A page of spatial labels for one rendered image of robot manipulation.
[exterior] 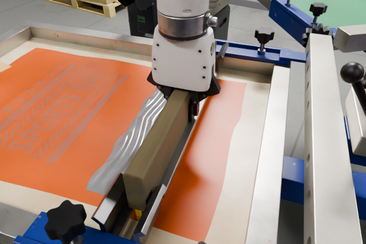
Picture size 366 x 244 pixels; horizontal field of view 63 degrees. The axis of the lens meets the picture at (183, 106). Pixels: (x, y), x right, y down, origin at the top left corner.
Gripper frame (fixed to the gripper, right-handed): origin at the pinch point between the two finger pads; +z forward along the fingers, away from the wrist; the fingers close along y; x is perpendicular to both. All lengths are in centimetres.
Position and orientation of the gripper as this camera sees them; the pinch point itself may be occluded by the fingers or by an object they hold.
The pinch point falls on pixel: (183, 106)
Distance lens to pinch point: 55.0
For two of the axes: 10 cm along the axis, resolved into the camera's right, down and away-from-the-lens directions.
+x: -3.1, 5.9, -7.5
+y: -9.5, -1.9, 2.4
